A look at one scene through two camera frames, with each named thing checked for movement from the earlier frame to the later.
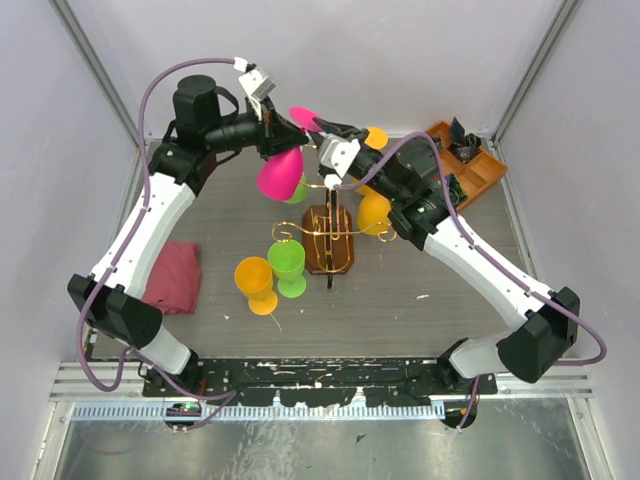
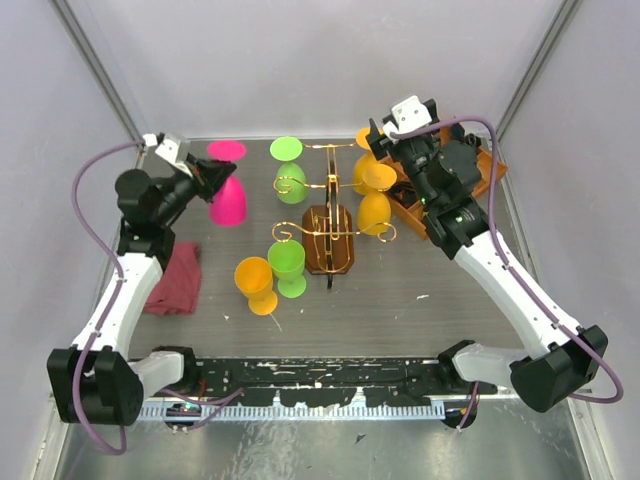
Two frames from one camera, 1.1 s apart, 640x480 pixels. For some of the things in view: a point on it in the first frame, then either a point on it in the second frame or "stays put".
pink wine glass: (281, 173) → (229, 206)
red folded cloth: (173, 280) stays put
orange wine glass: (373, 212) stays put
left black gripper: (277, 134) → (208, 175)
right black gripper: (345, 130) → (380, 144)
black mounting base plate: (380, 381) stays put
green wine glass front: (287, 259) stays put
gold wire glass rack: (329, 234) stays put
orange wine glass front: (253, 276) stays put
